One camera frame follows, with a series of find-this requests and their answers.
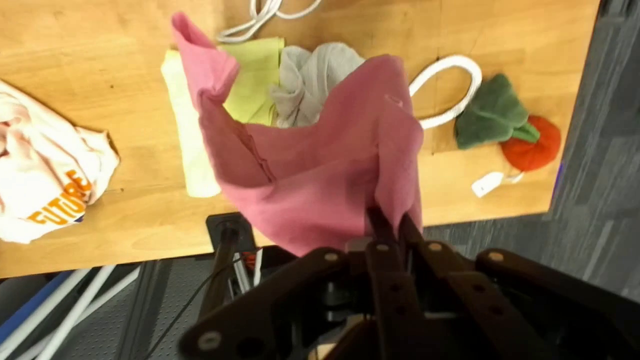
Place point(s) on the red plush tomato green leaves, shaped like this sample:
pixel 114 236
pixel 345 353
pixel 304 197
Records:
pixel 533 147

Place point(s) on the pale pink shirt FUTURE print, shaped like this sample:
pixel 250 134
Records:
pixel 46 167

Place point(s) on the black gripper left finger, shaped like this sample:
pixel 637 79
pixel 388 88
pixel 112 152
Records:
pixel 346 272

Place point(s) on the pink cloth with orange print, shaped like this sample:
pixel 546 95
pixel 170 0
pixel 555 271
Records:
pixel 321 172

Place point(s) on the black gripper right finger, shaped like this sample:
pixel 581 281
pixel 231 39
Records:
pixel 512 301

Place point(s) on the white pipe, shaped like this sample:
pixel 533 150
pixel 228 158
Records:
pixel 77 313
pixel 46 307
pixel 122 281

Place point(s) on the black pole with base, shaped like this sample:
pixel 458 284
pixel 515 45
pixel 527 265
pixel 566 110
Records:
pixel 226 230

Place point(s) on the yellow-green cloth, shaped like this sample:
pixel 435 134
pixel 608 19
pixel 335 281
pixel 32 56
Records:
pixel 257 81

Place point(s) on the white tote bag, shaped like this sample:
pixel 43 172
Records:
pixel 313 81

